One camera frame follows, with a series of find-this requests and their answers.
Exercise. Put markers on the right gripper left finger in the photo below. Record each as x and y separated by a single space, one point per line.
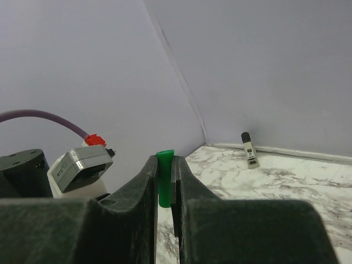
121 228

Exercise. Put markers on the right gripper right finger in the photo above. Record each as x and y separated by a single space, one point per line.
213 230

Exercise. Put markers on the green pen cap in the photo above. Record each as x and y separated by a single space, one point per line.
165 159

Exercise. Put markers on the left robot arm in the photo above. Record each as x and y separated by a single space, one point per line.
24 175

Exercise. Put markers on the grey black stapler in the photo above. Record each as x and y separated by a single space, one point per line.
250 152

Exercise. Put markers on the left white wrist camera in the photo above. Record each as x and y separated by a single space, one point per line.
78 173

